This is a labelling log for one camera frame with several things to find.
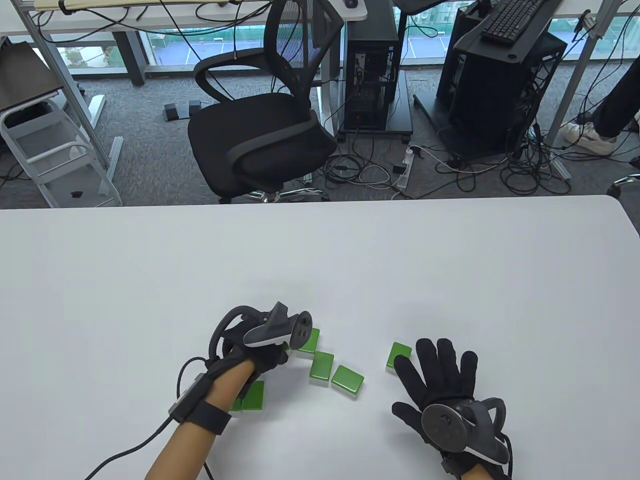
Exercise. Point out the black mesh office chair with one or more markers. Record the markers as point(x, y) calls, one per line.
point(260, 135)

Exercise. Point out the aluminium frame post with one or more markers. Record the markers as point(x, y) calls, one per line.
point(60, 75)
point(575, 85)

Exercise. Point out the person's left forearm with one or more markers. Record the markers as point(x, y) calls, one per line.
point(225, 390)

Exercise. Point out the white power strip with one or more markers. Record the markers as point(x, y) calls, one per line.
point(404, 172)

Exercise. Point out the black office desk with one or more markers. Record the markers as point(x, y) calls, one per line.
point(480, 42)

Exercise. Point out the person's left hand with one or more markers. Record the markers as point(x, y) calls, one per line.
point(260, 360)

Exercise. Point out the black foot pedal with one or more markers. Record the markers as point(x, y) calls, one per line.
point(171, 112)
point(195, 107)

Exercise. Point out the group of green mahjong tiles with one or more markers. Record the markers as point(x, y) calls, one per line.
point(322, 367)

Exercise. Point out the grey hand tracking controller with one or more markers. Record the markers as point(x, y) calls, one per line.
point(445, 427)
point(272, 330)

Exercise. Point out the dark grey flat panel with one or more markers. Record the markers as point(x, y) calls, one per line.
point(25, 75)

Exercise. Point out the chrome chair base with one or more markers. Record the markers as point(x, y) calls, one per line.
point(622, 182)

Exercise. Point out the black computer tower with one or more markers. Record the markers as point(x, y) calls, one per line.
point(370, 30)

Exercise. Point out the green backed mahjong tile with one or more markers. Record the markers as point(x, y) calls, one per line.
point(400, 351)

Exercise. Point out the white step stool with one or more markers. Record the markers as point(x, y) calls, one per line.
point(55, 187)

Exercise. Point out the person's right hand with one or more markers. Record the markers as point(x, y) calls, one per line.
point(435, 380)

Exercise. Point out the person's right forearm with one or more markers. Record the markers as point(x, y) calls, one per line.
point(477, 474)

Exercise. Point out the black keyboard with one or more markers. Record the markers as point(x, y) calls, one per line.
point(515, 17)

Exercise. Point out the open black computer case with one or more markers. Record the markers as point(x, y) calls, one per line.
point(490, 100)

